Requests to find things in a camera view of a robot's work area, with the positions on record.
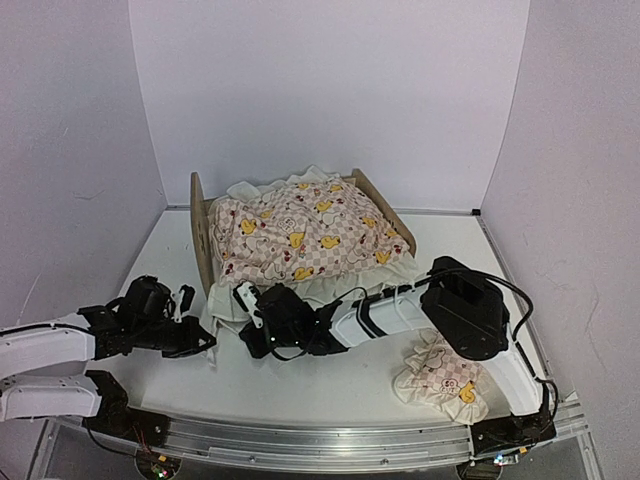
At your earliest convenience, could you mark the duck print ruffled bed cover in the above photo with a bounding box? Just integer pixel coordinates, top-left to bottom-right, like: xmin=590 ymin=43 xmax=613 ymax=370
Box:
xmin=207 ymin=168 xmax=418 ymax=361

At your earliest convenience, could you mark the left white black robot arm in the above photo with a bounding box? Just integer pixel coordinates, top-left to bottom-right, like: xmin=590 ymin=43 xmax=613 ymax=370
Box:
xmin=1 ymin=276 xmax=217 ymax=447

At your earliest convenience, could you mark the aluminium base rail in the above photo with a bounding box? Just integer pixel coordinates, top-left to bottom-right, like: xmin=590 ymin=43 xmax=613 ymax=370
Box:
xmin=154 ymin=399 xmax=602 ymax=479

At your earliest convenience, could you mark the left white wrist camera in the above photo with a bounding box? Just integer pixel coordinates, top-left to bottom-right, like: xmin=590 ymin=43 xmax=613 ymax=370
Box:
xmin=171 ymin=284 xmax=196 ymax=323

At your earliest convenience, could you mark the duck print ruffled pillow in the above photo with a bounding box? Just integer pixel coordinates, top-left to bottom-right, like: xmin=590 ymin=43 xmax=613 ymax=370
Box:
xmin=392 ymin=329 xmax=489 ymax=425

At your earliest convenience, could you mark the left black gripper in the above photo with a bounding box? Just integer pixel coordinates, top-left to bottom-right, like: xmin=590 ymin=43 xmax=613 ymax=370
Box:
xmin=133 ymin=316 xmax=215 ymax=359

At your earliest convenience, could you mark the wooden pet bed frame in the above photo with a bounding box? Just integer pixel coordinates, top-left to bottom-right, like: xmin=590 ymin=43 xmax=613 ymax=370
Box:
xmin=189 ymin=168 xmax=417 ymax=296

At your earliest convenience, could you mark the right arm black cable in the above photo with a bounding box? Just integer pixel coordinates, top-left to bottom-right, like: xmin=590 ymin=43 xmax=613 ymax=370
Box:
xmin=272 ymin=269 xmax=559 ymax=416

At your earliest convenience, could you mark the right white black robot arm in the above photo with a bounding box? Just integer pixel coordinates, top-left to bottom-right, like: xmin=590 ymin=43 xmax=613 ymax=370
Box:
xmin=233 ymin=256 xmax=558 ymax=456

